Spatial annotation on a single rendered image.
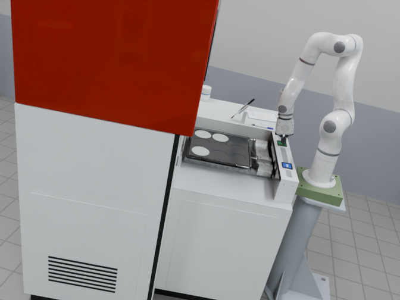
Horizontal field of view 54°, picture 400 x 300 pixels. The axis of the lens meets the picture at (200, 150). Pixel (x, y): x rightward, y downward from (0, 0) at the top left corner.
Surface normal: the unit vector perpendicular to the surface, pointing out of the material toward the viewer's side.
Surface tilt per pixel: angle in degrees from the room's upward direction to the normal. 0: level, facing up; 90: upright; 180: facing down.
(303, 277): 90
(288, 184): 90
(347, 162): 90
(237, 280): 90
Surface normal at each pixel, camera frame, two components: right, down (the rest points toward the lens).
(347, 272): 0.18, -0.86
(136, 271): -0.07, 0.48
